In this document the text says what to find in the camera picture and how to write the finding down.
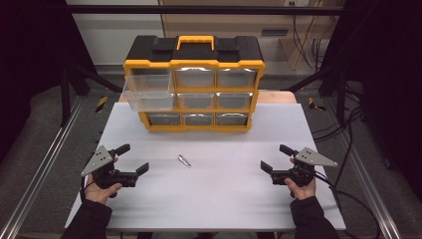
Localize person's left hand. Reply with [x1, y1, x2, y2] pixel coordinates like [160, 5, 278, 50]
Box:
[84, 174, 123, 205]

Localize dark curtain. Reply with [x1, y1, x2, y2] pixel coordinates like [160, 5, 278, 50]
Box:
[0, 0, 98, 165]
[319, 0, 422, 193]

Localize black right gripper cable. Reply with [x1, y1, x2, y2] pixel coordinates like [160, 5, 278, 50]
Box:
[313, 170, 383, 239]

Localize person's right hand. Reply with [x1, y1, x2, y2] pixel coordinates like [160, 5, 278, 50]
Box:
[284, 157, 317, 201]

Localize black metal stand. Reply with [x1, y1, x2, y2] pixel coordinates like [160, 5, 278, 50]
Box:
[59, 64, 124, 127]
[284, 64, 350, 124]

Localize clear plastic drawer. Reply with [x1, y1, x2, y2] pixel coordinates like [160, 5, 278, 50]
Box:
[121, 73, 176, 113]

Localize small silver metal piece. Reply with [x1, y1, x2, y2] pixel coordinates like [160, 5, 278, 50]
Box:
[177, 153, 193, 169]

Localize black horizontal bar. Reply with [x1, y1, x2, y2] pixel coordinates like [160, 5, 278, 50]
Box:
[65, 4, 346, 16]

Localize yellow carry handle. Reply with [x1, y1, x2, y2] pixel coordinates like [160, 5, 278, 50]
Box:
[175, 35, 216, 52]

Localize aluminium floor rail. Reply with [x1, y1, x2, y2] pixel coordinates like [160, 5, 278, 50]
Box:
[323, 99, 403, 239]
[0, 95, 85, 239]

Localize hanging black wall cables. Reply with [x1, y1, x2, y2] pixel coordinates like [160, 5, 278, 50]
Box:
[291, 13, 334, 72]

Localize wooden table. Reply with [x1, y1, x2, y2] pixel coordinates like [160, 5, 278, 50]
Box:
[117, 91, 298, 105]

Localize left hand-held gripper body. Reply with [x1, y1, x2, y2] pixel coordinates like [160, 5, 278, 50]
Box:
[80, 144, 139, 191]

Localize yellow black hazard tape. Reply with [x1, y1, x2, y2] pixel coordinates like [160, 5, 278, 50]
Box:
[95, 96, 109, 115]
[307, 97, 326, 113]

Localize grid of closed clear drawers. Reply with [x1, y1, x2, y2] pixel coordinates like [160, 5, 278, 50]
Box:
[145, 67, 259, 127]

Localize yellow black organizer box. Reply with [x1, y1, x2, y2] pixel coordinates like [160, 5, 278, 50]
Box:
[121, 34, 267, 133]

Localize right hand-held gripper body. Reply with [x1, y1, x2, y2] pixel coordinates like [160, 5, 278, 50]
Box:
[271, 146, 339, 188]

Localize black floor cables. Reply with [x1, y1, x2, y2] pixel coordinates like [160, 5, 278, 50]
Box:
[312, 105, 365, 144]

